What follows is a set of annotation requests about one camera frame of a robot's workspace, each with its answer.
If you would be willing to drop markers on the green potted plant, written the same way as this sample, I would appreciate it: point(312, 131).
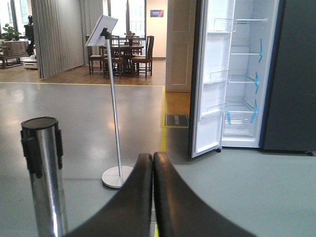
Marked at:
point(10, 33)

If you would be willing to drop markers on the wooden dining chair far left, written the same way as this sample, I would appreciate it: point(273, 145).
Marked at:
point(95, 62)

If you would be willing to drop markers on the dark floor sticker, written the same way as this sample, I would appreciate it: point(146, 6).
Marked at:
point(176, 120)

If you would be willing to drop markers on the chrome stanchion post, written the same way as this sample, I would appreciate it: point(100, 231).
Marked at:
point(42, 147)

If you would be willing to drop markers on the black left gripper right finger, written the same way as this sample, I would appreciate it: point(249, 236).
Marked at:
point(180, 212)

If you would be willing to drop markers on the grey folding curtain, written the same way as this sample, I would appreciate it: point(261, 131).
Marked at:
point(60, 28)

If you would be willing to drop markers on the clear lower door bin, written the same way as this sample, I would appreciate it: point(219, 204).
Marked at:
point(215, 110)

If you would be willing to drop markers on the clear door bin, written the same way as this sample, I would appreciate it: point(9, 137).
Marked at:
point(219, 76)
point(215, 110)
point(225, 25)

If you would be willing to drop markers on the black humanoid robot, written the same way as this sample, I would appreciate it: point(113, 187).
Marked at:
point(29, 33)

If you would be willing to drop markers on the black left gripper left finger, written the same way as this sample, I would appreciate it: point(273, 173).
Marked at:
point(128, 212)

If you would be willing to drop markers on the blue wall sign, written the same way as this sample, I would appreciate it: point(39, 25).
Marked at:
point(156, 13)

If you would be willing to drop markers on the clear middle door bin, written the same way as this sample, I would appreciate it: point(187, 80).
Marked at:
point(219, 76)

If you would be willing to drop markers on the wooden dining table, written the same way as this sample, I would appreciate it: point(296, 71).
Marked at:
point(129, 52)

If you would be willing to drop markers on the clear upper door bin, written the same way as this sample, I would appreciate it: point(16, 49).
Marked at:
point(225, 25)

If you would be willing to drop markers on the wooden dining chair front left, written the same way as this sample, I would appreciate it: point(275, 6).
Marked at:
point(113, 57)

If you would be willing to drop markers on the white panelled cabinet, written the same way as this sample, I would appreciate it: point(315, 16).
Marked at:
point(180, 45)

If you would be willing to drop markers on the open white fridge door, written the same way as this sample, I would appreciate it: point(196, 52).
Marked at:
point(211, 54)

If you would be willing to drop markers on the clear crisper drawer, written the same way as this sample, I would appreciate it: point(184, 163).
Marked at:
point(239, 124)

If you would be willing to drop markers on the wooden dining chair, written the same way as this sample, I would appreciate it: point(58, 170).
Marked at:
point(144, 64)
point(113, 57)
point(95, 62)

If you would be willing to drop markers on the dark grey side-by-side fridge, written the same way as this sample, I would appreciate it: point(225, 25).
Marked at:
point(273, 74)

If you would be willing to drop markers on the wooden dining chair front right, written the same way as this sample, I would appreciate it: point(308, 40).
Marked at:
point(144, 64)

